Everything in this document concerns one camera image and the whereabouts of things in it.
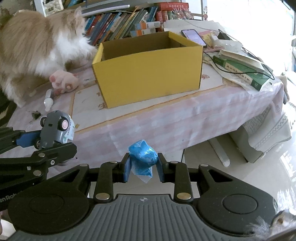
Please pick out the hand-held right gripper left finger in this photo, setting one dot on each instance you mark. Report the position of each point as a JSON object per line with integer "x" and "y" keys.
{"x": 127, "y": 168}

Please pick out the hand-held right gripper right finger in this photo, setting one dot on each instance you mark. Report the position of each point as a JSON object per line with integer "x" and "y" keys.
{"x": 160, "y": 170}

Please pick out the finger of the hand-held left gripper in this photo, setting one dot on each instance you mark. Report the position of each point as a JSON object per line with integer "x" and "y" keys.
{"x": 25, "y": 139}
{"x": 64, "y": 148}

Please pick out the blue plastic bag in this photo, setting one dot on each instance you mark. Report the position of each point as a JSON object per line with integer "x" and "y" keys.
{"x": 143, "y": 157}

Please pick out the grey toy car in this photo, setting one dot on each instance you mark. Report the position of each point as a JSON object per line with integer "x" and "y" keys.
{"x": 55, "y": 127}

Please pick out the small white bottle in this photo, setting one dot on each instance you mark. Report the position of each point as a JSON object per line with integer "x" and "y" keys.
{"x": 48, "y": 99}

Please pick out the pink plush toy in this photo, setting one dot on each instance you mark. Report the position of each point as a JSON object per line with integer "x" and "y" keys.
{"x": 66, "y": 81}

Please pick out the yellow cardboard box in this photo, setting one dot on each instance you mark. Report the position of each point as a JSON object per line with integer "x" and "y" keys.
{"x": 148, "y": 76}

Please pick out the pink checked tablecloth desktop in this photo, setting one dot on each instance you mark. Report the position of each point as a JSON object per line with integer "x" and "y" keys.
{"x": 150, "y": 120}

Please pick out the white desk leg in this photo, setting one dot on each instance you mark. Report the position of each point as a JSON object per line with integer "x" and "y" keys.
{"x": 219, "y": 150}

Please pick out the fluffy cream white cat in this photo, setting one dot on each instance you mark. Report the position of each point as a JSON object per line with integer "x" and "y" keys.
{"x": 34, "y": 46}

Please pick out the white lace cloth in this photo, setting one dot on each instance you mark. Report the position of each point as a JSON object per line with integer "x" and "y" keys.
{"x": 268, "y": 129}

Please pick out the thick green book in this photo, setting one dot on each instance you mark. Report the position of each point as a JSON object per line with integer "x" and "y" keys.
{"x": 242, "y": 76}

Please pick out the grey furry object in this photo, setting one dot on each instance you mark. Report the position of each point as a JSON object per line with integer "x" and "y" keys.
{"x": 275, "y": 228}

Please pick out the row of books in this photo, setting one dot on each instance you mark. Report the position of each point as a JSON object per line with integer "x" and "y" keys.
{"x": 115, "y": 25}

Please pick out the black smartphone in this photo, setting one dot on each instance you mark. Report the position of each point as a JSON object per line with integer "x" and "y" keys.
{"x": 194, "y": 37}

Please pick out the stack of orange white boxes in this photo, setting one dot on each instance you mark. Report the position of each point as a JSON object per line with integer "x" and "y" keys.
{"x": 145, "y": 29}

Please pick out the small pink box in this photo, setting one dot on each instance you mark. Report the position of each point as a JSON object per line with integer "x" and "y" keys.
{"x": 207, "y": 34}

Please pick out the white flat box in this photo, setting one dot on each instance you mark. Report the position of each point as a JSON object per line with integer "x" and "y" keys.
{"x": 185, "y": 24}

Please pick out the thick red book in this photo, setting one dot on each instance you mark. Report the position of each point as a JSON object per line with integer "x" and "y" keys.
{"x": 172, "y": 7}

